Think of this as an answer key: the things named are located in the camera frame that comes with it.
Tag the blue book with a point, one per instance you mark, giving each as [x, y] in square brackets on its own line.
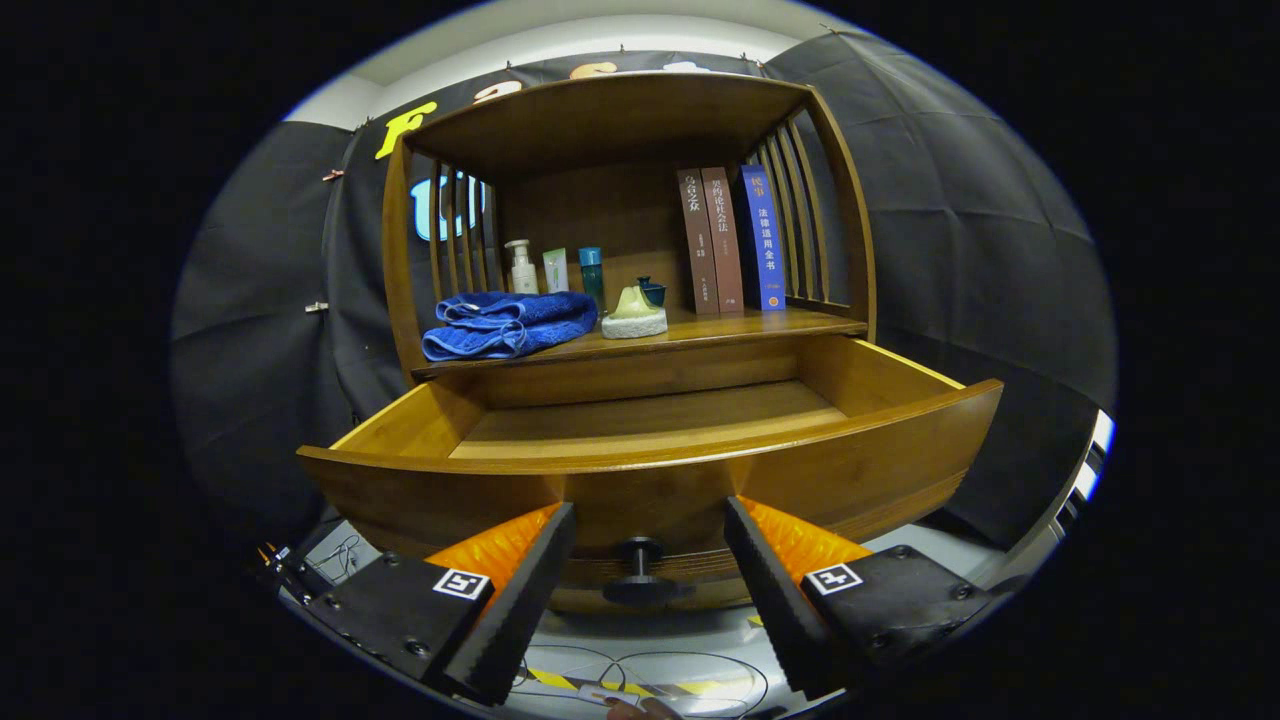
[763, 240]

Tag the wooden countertop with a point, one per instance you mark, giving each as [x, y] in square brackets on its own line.
[740, 323]

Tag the pale green ornament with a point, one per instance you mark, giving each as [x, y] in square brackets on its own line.
[635, 310]

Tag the blue folded towel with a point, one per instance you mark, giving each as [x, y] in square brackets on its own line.
[510, 325]

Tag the teal bottle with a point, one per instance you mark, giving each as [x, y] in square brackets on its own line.
[591, 275]

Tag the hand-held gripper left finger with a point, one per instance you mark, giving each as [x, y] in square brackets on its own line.
[515, 610]

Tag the wooden cabinet with shelf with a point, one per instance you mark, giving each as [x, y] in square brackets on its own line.
[610, 210]

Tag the wooden drawer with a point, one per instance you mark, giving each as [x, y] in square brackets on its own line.
[450, 500]

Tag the blue lidded teacup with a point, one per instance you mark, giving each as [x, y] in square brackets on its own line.
[655, 292]

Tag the white slatted fixture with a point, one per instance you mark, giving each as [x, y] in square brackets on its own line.
[1085, 480]

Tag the brown book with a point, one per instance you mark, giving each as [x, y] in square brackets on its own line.
[725, 240]
[700, 240]

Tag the white green tube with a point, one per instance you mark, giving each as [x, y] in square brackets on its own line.
[555, 272]

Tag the yellow black floor tape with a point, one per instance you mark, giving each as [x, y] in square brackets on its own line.
[550, 679]

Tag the black backdrop cloth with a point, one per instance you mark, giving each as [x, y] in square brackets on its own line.
[960, 200]

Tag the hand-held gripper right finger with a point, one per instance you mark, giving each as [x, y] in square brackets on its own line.
[775, 600]

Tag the white pump bottle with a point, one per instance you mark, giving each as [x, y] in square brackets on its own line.
[523, 275]

